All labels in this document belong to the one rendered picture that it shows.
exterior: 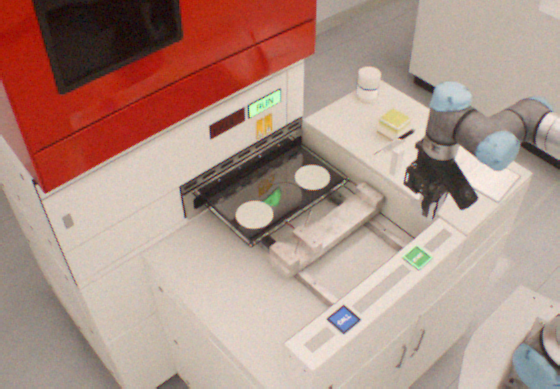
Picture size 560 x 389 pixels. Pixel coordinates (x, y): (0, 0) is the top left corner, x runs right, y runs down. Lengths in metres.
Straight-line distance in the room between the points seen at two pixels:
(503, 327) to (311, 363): 0.55
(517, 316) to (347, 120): 0.76
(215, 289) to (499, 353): 0.74
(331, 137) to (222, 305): 0.59
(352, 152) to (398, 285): 0.47
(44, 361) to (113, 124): 1.45
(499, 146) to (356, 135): 0.76
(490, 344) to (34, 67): 1.22
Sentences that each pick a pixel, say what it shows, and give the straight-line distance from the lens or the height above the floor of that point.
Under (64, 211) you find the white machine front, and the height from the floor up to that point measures 1.11.
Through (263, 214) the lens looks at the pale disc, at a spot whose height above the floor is 0.90.
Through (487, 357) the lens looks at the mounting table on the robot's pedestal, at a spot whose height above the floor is 0.82.
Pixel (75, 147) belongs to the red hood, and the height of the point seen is 1.30.
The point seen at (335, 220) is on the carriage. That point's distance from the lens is 1.63.
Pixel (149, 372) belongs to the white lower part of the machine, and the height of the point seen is 0.21.
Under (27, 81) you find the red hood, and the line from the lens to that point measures 1.15.
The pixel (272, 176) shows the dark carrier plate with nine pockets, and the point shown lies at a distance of 1.71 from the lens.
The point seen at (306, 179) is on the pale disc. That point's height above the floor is 0.90.
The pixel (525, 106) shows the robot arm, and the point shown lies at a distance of 1.19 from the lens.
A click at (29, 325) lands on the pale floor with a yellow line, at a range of 2.66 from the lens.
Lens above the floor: 2.09
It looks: 44 degrees down
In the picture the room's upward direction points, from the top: 1 degrees counter-clockwise
